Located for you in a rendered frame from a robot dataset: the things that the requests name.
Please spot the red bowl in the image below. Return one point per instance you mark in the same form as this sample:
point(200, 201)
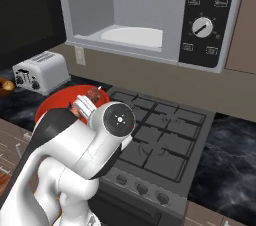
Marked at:
point(60, 100)

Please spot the beige wall socket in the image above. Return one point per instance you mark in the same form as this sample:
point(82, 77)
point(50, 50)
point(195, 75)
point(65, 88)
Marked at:
point(79, 55)

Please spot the black gas hob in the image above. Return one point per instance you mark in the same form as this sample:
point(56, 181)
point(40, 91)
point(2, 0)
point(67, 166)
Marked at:
point(166, 136)

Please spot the black microwave door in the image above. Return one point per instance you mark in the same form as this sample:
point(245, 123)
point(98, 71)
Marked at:
point(26, 13)

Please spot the white microwave dial knob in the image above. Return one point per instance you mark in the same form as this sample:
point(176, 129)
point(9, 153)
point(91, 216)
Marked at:
point(202, 27)

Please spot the grey microwave oven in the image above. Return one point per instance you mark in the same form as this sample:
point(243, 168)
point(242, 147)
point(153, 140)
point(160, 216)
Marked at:
point(146, 0)

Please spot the beige drawer cupboard run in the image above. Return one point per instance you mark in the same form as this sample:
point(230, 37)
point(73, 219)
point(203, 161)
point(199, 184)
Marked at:
point(11, 150)

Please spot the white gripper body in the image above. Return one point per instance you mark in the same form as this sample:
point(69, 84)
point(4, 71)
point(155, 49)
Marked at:
point(84, 106)

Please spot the microwave start button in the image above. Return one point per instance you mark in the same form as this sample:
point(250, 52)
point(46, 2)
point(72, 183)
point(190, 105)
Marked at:
point(212, 50)

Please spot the dark grey oven front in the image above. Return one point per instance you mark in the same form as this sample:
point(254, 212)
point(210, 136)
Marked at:
point(133, 208)

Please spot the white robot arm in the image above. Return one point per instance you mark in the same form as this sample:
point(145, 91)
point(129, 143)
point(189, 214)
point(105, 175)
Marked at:
point(66, 156)

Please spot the white microwave turntable plate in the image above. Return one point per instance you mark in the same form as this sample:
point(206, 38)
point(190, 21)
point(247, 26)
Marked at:
point(133, 36)

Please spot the beige base cupboard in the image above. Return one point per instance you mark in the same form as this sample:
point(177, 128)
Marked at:
point(213, 216)

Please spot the silver toaster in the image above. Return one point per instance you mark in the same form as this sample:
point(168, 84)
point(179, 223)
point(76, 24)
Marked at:
point(41, 71)

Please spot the brown round food item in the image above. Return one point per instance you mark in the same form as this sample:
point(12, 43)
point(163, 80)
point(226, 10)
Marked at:
point(6, 86)

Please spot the brown kebab skewer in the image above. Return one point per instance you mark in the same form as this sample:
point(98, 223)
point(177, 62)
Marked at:
point(94, 94)

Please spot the grey hob knob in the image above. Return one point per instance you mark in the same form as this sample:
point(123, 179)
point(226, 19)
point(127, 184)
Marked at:
point(163, 198)
point(142, 188)
point(121, 179)

